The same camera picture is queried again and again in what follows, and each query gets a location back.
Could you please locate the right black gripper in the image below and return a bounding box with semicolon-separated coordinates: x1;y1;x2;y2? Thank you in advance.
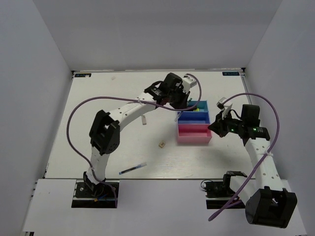
208;109;245;138

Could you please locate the blue clear pen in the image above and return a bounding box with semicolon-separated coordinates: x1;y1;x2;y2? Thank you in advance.
119;163;147;175

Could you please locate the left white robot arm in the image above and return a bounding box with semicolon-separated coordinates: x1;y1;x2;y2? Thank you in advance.
84;73;197;196

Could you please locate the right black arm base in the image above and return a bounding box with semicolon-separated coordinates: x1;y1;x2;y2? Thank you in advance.
200;171;247;209

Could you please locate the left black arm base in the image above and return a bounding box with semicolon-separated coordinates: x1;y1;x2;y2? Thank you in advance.
71;181;120;208

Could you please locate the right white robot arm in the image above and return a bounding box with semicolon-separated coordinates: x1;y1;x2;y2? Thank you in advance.
208;101;297;229

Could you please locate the three-colour compartment box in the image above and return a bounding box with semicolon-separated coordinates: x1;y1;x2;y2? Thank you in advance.
175;100;212;146

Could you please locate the white long eraser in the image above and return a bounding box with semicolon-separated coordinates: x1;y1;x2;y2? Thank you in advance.
141;115;147;125

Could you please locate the small beige eraser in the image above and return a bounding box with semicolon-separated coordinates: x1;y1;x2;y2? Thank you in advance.
158;141;165;148

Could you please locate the right blue corner label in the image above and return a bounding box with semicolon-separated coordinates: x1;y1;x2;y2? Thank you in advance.
222;71;240;76

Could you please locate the blue corner label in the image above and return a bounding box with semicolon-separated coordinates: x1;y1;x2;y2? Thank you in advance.
74;73;92;78
222;71;240;76

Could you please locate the left blue corner label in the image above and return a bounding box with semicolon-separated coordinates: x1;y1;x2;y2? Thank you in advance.
74;73;92;78

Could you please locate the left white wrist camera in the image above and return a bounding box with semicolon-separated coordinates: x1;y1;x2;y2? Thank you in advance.
182;74;197;94

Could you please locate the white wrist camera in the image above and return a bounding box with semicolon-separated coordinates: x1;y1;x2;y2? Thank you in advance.
182;74;197;94
217;97;233;119

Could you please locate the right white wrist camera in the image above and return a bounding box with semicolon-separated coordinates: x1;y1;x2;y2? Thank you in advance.
217;97;233;119

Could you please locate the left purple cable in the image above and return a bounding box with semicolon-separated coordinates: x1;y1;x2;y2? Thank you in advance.
66;73;203;208

